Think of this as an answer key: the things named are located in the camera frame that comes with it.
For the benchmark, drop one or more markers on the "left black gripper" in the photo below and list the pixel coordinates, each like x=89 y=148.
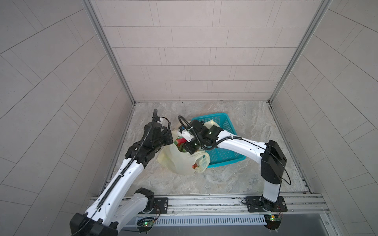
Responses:
x=167 y=134

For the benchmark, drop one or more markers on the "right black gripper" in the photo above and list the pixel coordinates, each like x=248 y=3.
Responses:
x=189 y=147

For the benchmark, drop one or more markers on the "red dragon fruit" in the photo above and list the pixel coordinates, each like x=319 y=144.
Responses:
x=179 y=142

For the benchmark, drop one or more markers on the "pale yellow plastic bag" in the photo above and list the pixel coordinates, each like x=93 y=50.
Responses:
x=184 y=163

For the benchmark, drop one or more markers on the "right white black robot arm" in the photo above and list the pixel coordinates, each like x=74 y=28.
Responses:
x=268 y=155

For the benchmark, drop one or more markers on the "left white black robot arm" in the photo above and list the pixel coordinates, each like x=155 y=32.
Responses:
x=107 y=215

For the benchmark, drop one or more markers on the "left green circuit board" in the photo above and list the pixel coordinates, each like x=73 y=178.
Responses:
x=145 y=224

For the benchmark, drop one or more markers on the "green circuit board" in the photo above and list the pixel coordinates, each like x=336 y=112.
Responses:
x=145 y=224
x=272 y=222

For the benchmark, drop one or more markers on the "right green circuit board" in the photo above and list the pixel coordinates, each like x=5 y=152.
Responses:
x=272 y=222

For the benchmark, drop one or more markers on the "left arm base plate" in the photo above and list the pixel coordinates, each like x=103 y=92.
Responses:
x=159 y=206

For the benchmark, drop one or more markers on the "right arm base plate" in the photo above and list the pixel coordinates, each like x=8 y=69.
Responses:
x=260 y=204

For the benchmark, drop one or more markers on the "white vented cable duct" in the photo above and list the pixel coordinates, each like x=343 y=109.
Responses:
x=204 y=220

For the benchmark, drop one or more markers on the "aluminium mounting rail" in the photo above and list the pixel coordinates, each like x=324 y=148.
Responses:
x=231 y=204

